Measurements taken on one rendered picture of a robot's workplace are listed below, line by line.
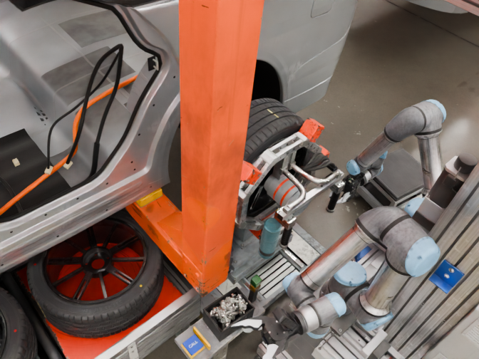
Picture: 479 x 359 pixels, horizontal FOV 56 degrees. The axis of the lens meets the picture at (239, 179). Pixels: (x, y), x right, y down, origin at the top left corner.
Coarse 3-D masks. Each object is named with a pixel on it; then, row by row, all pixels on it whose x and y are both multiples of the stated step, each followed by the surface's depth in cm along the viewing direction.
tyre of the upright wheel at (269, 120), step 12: (252, 108) 209; (264, 108) 209; (276, 108) 211; (288, 108) 224; (252, 120) 202; (264, 120) 203; (276, 120) 204; (288, 120) 206; (300, 120) 212; (252, 132) 199; (264, 132) 198; (276, 132) 200; (288, 132) 208; (252, 144) 196; (264, 144) 199; (252, 156) 198; (252, 216) 239
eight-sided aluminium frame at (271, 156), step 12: (300, 132) 211; (288, 144) 205; (300, 144) 204; (312, 144) 214; (264, 156) 197; (276, 156) 196; (264, 168) 196; (300, 180) 243; (240, 192) 200; (252, 192) 201; (240, 204) 203; (276, 204) 243; (240, 216) 208; (264, 216) 240; (240, 228) 217; (252, 228) 227
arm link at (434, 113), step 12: (420, 108) 185; (432, 108) 187; (444, 108) 189; (432, 120) 187; (420, 132) 191; (432, 132) 189; (420, 144) 195; (432, 144) 192; (420, 156) 199; (432, 156) 193; (432, 168) 195; (432, 180) 197
